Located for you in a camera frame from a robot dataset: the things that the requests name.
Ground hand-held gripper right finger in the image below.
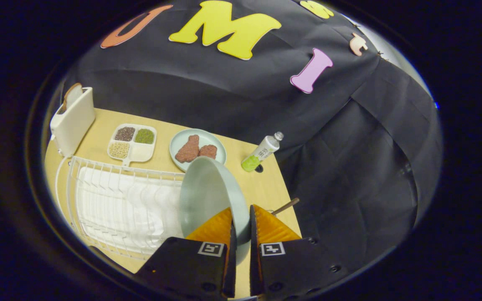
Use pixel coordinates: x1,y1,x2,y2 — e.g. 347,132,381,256
249,204,350,298

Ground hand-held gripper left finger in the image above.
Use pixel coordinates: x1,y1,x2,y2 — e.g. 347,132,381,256
134,207,237,299

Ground brown bread slice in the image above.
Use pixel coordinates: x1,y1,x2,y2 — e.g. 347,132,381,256
58,82,82,113

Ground black backdrop cloth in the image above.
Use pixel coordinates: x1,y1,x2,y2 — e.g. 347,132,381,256
61,0,442,272

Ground white wire dish rack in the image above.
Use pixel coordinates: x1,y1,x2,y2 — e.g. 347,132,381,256
66,156,187,260

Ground wooden handled spoon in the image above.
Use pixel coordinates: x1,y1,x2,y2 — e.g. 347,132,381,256
270,198,300,216

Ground cream divided grain tray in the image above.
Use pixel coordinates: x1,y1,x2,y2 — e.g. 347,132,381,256
107,123,157,167

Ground cream toaster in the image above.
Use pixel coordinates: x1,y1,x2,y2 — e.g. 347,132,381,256
49,87,96,158

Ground clear green drink bottle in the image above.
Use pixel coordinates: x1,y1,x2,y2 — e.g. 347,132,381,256
241,131,284,173

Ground pale green meat dish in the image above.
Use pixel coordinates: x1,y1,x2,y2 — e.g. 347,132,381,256
169,128,227,172

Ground pale green plate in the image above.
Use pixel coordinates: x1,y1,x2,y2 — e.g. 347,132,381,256
179,156,251,265

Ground white toaster cable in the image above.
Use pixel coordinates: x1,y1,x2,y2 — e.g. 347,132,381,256
55,156,72,218

